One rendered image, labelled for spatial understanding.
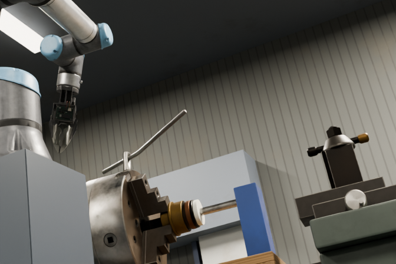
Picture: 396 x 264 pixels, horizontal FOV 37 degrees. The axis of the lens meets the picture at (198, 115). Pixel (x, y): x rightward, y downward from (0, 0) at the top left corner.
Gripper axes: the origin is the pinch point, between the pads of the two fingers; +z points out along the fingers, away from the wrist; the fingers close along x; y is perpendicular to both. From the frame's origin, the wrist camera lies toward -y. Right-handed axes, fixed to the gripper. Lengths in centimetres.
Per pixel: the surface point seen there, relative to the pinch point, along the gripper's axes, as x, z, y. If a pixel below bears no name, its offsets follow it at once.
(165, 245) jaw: 32, 27, 43
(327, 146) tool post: 66, 1, 64
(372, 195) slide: 70, 13, 81
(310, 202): 62, 15, 66
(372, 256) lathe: 68, 26, 86
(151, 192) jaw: 27, 14, 41
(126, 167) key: 20.9, 6.4, 26.0
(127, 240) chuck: 22, 27, 49
